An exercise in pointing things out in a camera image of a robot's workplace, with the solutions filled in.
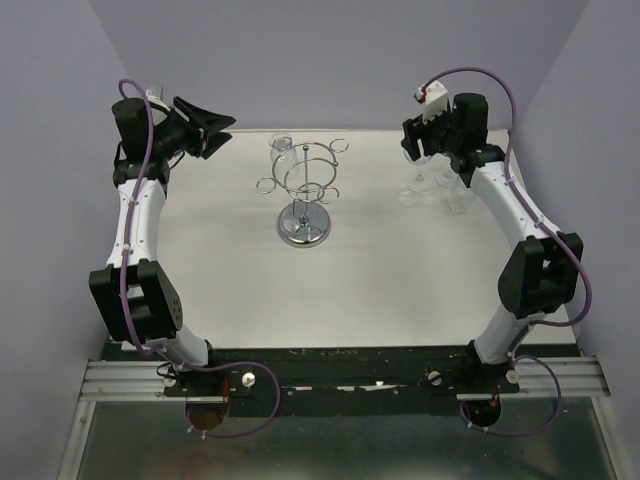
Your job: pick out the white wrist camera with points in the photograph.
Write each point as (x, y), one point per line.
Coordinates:
(154, 94)
(433, 98)

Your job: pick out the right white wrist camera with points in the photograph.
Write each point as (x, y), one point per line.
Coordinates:
(433, 98)

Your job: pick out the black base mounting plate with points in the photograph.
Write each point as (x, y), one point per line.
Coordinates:
(348, 381)

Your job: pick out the aluminium rail frame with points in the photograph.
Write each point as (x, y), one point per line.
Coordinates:
(398, 269)

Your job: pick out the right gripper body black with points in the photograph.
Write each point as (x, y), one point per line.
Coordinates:
(433, 136)

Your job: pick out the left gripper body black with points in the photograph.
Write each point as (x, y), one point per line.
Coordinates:
(179, 134)

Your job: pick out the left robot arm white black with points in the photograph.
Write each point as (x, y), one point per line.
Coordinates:
(133, 294)

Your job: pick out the chrome wine glass rack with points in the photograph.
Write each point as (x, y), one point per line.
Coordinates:
(304, 222)

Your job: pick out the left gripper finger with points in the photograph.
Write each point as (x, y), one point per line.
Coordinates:
(202, 118)
(213, 143)

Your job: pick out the removed wine glass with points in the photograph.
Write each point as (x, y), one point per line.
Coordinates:
(447, 178)
(460, 198)

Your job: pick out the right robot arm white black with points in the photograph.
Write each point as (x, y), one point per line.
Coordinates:
(540, 274)

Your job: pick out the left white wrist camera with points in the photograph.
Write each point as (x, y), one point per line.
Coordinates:
(154, 94)

